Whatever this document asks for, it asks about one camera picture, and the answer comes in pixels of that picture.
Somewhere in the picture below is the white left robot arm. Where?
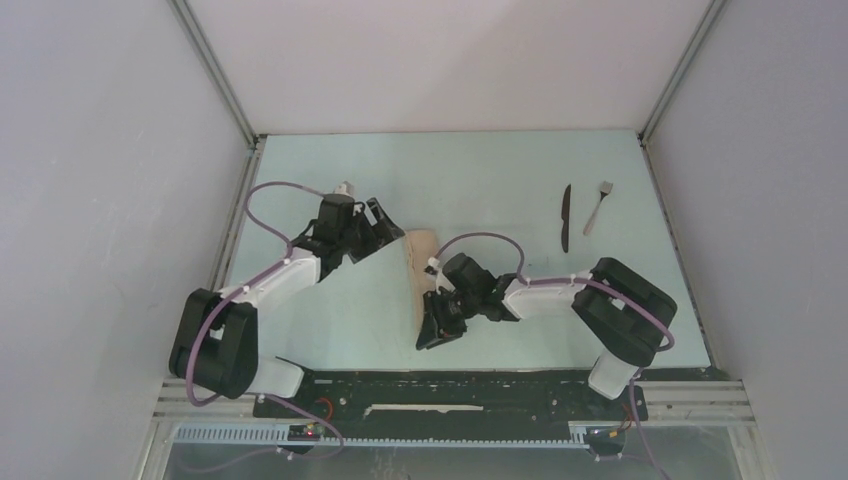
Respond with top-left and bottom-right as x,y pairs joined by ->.
168,182 -> 405,417

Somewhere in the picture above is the right aluminium corner post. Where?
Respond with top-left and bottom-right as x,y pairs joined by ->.
638,0 -> 730,147

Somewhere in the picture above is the aluminium corner post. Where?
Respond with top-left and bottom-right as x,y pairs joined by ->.
638,0 -> 730,147
168,0 -> 259,149

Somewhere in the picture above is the left aluminium corner post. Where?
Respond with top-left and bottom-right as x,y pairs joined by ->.
168,0 -> 259,149

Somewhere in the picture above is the black table knife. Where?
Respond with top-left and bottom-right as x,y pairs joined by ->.
560,184 -> 572,253

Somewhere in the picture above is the beige cloth napkin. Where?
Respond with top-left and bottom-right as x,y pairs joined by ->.
403,229 -> 440,340

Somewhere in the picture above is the silver fork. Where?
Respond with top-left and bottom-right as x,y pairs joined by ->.
582,181 -> 614,236

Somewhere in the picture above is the white cable duct strip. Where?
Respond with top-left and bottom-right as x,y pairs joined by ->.
172,423 -> 588,449

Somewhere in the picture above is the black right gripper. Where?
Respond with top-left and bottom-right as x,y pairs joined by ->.
416,287 -> 481,348

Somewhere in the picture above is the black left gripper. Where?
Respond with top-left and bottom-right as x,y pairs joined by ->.
338,198 -> 403,264

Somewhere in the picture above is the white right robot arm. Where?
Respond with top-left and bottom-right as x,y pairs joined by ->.
415,253 -> 678,418

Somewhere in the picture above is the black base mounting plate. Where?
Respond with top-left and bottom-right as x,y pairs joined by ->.
290,369 -> 647,440

